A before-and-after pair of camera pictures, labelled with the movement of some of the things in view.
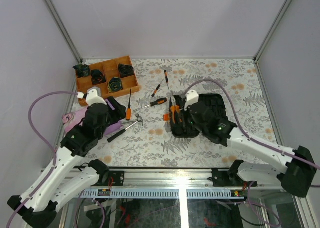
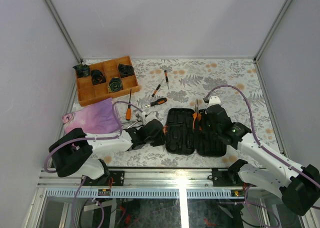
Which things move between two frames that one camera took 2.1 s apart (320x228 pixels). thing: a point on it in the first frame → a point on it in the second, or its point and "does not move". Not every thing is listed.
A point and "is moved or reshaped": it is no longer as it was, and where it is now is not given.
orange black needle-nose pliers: (175, 109) is moved or reshaped
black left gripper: (120, 113) → (161, 141)
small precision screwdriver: (153, 95) does not move
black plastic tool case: (181, 123) is moved or reshaped
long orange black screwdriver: (128, 113) does not move
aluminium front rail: (192, 178) does not move
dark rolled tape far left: (82, 70) does not move
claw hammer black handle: (109, 138) is moved or reshaped
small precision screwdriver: (166, 78) does not move
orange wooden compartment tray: (115, 77) does not move
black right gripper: (183, 115) → (206, 115)
